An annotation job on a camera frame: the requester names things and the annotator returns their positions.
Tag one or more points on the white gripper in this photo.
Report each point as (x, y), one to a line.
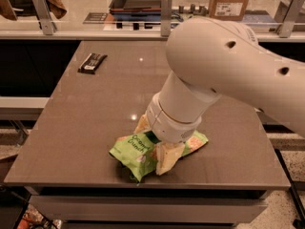
(170, 126)

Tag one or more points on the green rice chip bag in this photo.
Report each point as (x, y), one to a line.
(137, 152)

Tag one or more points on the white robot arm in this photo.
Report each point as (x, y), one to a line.
(209, 58)

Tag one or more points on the black rxbar chocolate bar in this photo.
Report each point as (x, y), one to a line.
(91, 63)

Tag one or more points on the grey tray with orange lid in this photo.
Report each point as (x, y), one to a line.
(138, 0)

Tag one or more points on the cardboard box with label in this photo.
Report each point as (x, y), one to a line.
(232, 10)

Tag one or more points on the brown cloth on chair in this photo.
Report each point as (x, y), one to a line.
(9, 8)

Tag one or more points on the middle metal glass bracket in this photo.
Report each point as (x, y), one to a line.
(166, 17)

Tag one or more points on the metal glass bracket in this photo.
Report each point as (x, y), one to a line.
(166, 17)
(286, 28)
(43, 13)

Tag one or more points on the left metal glass bracket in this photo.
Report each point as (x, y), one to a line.
(43, 13)

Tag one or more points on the right metal glass bracket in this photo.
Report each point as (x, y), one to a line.
(286, 28)

